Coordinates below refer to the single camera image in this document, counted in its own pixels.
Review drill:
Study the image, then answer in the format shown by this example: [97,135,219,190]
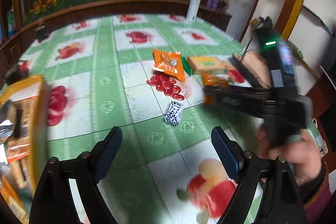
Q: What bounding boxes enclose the cracker pack orange ends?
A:
[6,97,37,162]

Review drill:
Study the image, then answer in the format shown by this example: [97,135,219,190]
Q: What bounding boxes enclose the blue white patterned candy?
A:
[163,101,184,126]

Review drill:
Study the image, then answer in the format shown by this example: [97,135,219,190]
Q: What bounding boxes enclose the person's right hand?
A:
[257,126,322,186]

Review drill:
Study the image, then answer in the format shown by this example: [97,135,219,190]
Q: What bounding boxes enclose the open glasses case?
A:
[230,50,272,89]

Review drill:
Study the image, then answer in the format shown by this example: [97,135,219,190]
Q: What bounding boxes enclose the orange round-logo snack packet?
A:
[202,73,230,106]

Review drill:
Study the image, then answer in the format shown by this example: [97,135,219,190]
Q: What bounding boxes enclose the yellow green biscuit pack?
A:
[186,56,225,75]

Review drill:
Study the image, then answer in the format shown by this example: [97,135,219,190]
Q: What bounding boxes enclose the yellow cardboard box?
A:
[1,75,50,223]

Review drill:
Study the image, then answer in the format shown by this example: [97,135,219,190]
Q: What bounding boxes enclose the small orange logo snack packet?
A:
[153,49,186,82]

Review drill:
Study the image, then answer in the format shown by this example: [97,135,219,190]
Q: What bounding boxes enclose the purple bottles pair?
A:
[206,0,220,10]

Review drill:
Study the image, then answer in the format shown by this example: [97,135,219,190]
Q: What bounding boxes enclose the black lidded jar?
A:
[4,61,29,85]

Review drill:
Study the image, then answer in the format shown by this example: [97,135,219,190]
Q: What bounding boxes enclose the white spray bottle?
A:
[186,0,201,22]

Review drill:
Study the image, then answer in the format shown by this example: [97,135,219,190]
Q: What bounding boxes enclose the small dark box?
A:
[35,25,49,43]

